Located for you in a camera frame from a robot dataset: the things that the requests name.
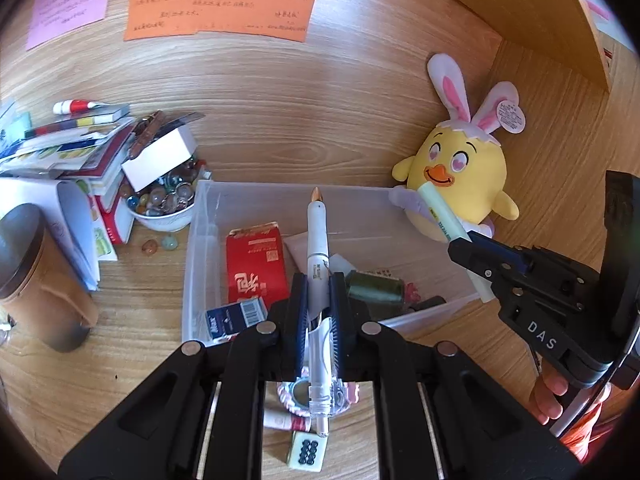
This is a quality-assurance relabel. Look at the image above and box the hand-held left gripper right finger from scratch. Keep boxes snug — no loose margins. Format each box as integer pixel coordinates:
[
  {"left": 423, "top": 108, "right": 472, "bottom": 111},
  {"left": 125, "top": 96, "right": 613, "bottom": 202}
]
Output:
[{"left": 327, "top": 271, "right": 583, "bottom": 480}]

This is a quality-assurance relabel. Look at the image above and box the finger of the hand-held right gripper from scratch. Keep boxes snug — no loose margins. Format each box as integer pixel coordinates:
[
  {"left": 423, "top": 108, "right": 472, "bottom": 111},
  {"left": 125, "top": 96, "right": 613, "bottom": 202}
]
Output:
[{"left": 447, "top": 232, "right": 531, "bottom": 291}]

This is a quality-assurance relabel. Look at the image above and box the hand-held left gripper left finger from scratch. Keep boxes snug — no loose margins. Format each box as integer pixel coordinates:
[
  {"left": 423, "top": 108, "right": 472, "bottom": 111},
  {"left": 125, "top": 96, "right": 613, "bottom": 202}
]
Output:
[{"left": 57, "top": 272, "right": 310, "bottom": 480}]

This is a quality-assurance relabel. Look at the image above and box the green pump spray bottle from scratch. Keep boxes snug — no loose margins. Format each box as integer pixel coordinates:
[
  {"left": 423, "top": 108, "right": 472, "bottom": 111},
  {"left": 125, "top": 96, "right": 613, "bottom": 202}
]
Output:
[{"left": 345, "top": 270, "right": 406, "bottom": 321}]

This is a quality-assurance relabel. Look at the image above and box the light green highlighter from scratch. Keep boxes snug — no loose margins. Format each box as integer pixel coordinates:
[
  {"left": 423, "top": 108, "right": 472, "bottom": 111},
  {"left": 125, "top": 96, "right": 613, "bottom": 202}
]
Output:
[{"left": 419, "top": 182, "right": 496, "bottom": 303}]

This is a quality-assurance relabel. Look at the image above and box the small blue card box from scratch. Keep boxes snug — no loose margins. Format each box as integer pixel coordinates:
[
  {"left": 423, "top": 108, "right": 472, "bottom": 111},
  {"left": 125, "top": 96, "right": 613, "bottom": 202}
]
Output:
[{"left": 205, "top": 296, "right": 268, "bottom": 346}]

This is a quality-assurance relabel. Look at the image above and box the red paper packet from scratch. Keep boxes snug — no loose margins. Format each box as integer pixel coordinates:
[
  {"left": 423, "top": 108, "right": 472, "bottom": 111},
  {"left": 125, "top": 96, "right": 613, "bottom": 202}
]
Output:
[{"left": 226, "top": 221, "right": 288, "bottom": 311}]

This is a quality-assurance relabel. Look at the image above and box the white fountain pen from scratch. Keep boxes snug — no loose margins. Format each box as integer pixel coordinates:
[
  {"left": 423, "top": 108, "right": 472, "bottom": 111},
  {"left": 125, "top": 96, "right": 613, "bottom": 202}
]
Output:
[{"left": 302, "top": 186, "right": 335, "bottom": 438}]

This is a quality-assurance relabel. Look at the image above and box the clear plastic storage box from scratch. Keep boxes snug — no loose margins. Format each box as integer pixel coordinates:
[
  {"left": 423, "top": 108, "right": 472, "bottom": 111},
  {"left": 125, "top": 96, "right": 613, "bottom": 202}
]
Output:
[{"left": 181, "top": 180, "right": 488, "bottom": 346}]

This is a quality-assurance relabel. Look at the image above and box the person's right forearm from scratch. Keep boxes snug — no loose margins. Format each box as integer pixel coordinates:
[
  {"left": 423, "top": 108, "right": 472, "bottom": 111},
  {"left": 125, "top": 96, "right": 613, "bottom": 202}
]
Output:
[{"left": 560, "top": 400, "right": 621, "bottom": 461}]

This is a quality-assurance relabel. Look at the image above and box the person's right hand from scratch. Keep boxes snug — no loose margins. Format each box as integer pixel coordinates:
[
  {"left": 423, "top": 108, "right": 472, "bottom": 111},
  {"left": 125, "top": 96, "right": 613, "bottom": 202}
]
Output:
[{"left": 527, "top": 370, "right": 613, "bottom": 426}]

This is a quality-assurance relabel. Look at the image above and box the yellow chick plush toy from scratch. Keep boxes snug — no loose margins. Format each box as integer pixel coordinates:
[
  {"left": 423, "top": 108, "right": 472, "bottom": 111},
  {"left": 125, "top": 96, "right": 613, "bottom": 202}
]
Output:
[{"left": 391, "top": 52, "right": 528, "bottom": 243}]

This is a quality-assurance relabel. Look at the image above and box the pink lip balm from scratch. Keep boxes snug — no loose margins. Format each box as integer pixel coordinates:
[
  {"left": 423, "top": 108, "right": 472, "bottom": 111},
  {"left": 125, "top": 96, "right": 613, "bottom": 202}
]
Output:
[{"left": 263, "top": 406, "right": 313, "bottom": 432}]

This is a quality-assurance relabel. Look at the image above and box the white mahjong tile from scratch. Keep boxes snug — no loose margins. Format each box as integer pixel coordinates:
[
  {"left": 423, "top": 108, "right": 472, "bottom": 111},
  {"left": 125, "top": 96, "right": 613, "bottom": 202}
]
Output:
[{"left": 286, "top": 430, "right": 328, "bottom": 473}]

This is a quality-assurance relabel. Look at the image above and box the pile of glass marbles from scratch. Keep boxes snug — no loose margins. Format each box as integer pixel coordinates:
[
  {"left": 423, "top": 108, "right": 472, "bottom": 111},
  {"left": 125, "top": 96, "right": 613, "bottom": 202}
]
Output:
[{"left": 120, "top": 157, "right": 201, "bottom": 217}]

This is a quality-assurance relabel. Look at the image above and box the small white box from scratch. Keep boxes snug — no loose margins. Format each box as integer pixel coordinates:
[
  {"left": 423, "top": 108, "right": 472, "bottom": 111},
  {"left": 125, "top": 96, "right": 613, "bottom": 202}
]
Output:
[{"left": 121, "top": 125, "right": 197, "bottom": 192}]

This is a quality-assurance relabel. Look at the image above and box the brown patterned strip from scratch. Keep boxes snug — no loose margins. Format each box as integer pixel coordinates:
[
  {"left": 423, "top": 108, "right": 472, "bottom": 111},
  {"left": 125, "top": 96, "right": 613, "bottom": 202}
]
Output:
[{"left": 131, "top": 111, "right": 206, "bottom": 156}]

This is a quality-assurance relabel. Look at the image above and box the wooden shelf board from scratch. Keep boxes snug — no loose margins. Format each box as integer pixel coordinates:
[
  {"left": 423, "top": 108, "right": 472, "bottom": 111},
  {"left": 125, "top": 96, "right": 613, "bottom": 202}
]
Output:
[{"left": 390, "top": 0, "right": 613, "bottom": 93}]

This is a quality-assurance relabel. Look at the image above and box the brown ceramic mug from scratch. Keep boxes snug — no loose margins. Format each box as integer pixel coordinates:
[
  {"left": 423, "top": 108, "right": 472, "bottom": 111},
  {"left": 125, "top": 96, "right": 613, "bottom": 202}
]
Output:
[{"left": 0, "top": 203, "right": 99, "bottom": 353}]

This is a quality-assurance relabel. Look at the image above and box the white paper booklet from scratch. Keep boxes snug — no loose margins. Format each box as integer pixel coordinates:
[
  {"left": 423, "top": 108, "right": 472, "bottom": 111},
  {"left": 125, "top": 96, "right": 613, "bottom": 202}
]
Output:
[{"left": 0, "top": 177, "right": 103, "bottom": 291}]

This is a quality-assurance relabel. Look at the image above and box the stack of books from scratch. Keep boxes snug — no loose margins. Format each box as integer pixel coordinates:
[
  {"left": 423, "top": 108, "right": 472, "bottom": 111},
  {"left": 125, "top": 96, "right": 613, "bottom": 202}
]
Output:
[{"left": 0, "top": 105, "right": 136, "bottom": 261}]

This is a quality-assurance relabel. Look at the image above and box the dark wooden mug lid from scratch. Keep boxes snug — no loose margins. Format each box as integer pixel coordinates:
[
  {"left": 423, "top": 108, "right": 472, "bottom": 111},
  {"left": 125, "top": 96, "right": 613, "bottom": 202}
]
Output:
[{"left": 0, "top": 203, "right": 46, "bottom": 298}]

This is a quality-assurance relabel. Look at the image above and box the red and white pen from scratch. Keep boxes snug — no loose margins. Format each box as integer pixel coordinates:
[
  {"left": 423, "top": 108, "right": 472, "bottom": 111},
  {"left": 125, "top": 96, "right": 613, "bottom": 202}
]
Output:
[{"left": 52, "top": 100, "right": 108, "bottom": 116}]

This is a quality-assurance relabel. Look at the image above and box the orange paper note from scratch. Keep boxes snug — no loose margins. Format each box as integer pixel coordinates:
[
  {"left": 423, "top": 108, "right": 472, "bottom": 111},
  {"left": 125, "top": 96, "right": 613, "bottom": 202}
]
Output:
[{"left": 123, "top": 0, "right": 318, "bottom": 43}]

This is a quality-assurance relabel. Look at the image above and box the pink paper note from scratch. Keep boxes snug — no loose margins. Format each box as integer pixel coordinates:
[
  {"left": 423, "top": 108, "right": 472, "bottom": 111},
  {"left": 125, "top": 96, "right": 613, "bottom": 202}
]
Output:
[{"left": 26, "top": 0, "right": 117, "bottom": 51}]

